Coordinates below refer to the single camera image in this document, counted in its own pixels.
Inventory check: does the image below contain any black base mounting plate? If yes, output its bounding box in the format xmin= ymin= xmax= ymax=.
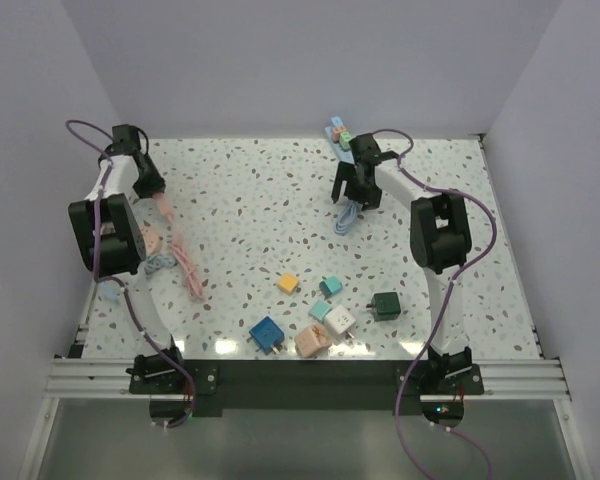
xmin=126 ymin=356 xmax=485 ymax=420

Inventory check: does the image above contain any white cube plug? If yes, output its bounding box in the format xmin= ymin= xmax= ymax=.
xmin=323 ymin=305 xmax=357 ymax=342

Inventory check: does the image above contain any dark green cube plug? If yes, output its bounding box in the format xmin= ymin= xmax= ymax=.
xmin=366 ymin=292 xmax=402 ymax=322

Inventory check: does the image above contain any pink strip cord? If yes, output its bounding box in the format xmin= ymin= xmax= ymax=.
xmin=167 ymin=229 xmax=206 ymax=303

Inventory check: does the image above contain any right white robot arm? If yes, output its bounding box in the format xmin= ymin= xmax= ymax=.
xmin=331 ymin=133 xmax=472 ymax=393

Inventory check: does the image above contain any pink patterned cube plug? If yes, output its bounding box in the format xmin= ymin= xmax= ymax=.
xmin=294 ymin=324 xmax=332 ymax=359

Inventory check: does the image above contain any pink power strip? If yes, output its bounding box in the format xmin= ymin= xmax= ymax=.
xmin=153 ymin=193 xmax=177 ymax=237

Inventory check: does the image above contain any teal cube plug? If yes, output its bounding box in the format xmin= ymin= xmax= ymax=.
xmin=319 ymin=276 xmax=343 ymax=299

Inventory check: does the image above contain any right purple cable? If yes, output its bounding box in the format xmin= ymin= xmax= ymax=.
xmin=369 ymin=128 xmax=497 ymax=480

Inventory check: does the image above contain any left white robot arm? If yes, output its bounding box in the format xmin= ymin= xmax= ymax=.
xmin=68 ymin=124 xmax=187 ymax=392

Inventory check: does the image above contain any blue strip cord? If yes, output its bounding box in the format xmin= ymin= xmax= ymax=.
xmin=333 ymin=199 xmax=364 ymax=237

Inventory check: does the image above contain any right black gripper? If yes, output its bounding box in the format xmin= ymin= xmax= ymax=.
xmin=332 ymin=161 xmax=381 ymax=211

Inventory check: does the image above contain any yellow cube plug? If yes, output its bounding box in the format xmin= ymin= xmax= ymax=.
xmin=277 ymin=273 xmax=299 ymax=295

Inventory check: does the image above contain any blue round socket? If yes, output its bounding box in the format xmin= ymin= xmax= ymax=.
xmin=98 ymin=281 xmax=121 ymax=304

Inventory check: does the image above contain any orange cube plug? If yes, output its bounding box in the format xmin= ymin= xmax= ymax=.
xmin=331 ymin=125 xmax=347 ymax=143

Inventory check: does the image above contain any blue power strip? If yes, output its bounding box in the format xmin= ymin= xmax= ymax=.
xmin=325 ymin=125 xmax=354 ymax=165

